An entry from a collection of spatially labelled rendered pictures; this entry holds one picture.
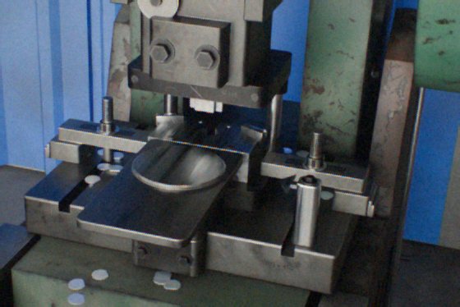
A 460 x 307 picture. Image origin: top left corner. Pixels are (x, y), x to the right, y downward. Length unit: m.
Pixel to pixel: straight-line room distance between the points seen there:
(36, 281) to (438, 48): 0.62
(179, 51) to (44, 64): 1.57
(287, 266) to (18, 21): 1.70
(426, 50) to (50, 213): 0.61
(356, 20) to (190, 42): 0.33
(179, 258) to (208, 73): 0.25
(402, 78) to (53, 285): 0.65
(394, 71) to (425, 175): 1.05
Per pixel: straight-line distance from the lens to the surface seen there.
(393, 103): 1.41
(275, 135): 1.27
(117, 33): 1.53
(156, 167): 1.11
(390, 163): 1.43
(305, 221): 1.09
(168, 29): 1.07
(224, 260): 1.14
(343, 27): 1.31
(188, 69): 1.08
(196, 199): 1.05
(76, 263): 1.18
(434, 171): 2.43
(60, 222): 1.22
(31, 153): 2.81
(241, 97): 1.11
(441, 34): 0.80
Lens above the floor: 1.28
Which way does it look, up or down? 26 degrees down
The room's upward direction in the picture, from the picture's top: 3 degrees clockwise
